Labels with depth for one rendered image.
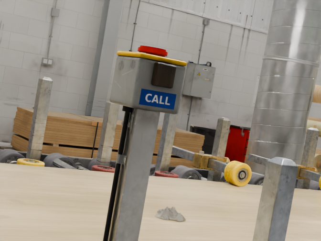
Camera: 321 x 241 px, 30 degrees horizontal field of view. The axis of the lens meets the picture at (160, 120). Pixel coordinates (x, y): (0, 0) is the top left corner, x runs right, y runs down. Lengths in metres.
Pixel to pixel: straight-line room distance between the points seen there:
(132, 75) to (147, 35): 8.26
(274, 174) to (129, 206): 0.25
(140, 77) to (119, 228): 0.20
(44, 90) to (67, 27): 6.57
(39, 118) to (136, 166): 1.12
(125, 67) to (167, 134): 1.31
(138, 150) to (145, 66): 0.11
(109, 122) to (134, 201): 1.19
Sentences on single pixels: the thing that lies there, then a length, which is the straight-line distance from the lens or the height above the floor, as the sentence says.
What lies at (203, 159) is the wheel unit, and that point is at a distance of 2.17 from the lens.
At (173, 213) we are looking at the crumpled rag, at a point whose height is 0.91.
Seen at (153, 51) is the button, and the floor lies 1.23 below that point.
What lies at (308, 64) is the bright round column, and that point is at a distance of 5.16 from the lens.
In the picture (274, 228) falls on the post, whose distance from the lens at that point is 0.95.
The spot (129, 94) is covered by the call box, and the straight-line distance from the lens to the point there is 0.76.
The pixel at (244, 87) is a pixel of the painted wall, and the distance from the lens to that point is 10.18.
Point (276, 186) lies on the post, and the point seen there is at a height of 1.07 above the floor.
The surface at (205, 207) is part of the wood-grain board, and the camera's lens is 1.55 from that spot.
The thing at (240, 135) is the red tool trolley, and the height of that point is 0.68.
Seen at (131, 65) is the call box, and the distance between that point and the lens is 0.76.
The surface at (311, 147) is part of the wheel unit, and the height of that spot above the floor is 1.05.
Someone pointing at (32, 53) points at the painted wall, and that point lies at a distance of 8.25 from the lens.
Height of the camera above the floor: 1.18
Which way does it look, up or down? 3 degrees down
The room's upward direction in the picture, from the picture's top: 10 degrees clockwise
